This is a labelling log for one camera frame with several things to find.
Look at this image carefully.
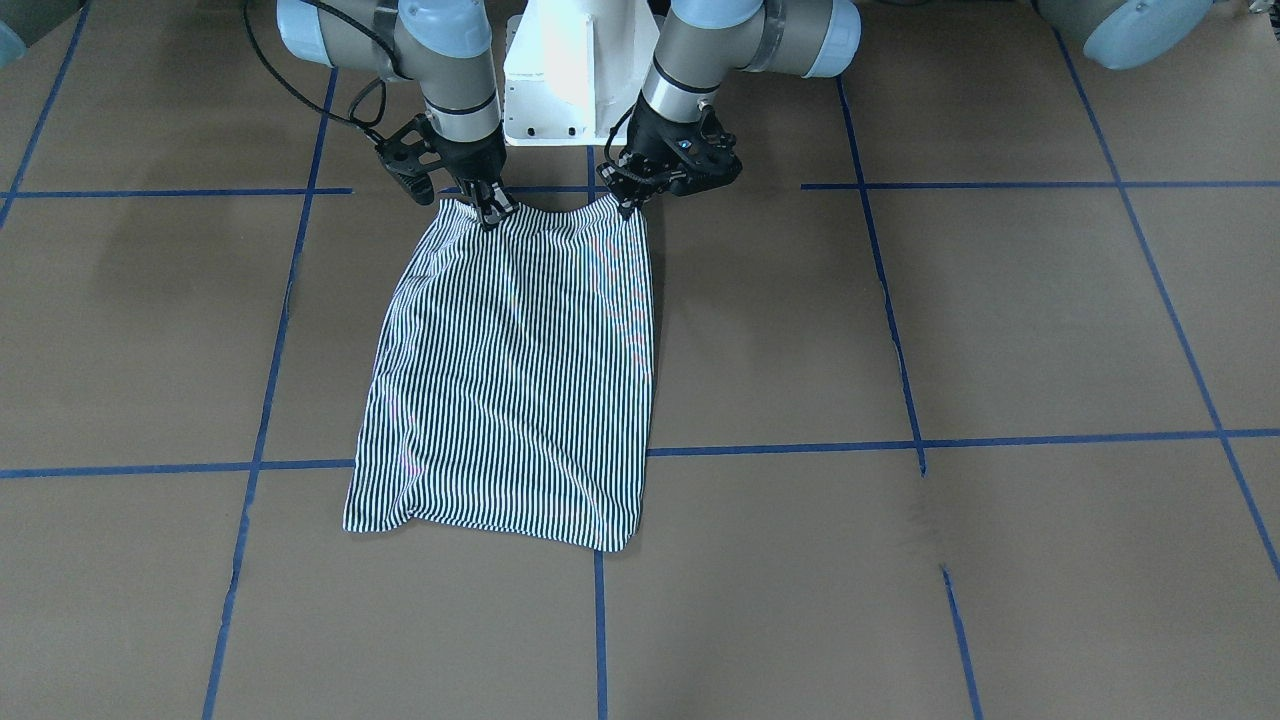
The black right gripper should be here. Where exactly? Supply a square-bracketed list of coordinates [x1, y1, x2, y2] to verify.
[376, 113, 517, 231]

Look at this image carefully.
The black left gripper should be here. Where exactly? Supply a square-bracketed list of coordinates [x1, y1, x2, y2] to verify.
[598, 97, 742, 222]

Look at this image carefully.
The blue white striped polo shirt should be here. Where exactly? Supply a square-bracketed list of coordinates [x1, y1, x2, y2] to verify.
[342, 196, 655, 552]

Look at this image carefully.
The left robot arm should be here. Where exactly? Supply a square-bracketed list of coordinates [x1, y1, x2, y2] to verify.
[598, 1, 1211, 218]

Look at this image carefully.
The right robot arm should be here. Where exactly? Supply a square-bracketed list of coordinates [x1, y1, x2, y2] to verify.
[212, 1, 518, 232]

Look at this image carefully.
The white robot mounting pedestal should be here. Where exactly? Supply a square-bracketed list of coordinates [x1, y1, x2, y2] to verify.
[502, 1, 660, 147]

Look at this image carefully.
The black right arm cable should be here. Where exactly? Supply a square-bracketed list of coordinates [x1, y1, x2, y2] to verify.
[244, 0, 401, 147]

